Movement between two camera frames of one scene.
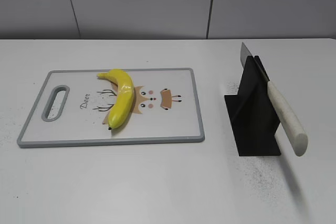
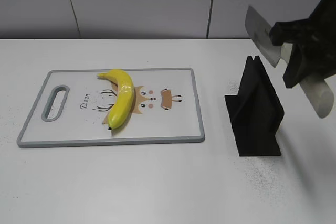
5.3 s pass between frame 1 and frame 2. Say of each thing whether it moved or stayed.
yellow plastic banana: stayed
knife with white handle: moved
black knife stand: stayed
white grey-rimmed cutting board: stayed
